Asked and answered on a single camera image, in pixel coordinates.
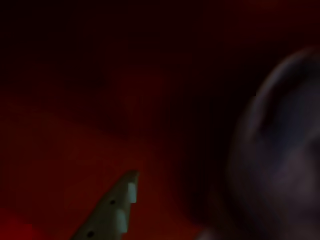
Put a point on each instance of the blue disposable bouffant cap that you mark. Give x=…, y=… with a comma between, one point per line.
x=287, y=150

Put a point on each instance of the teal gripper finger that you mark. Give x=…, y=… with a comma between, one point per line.
x=110, y=217

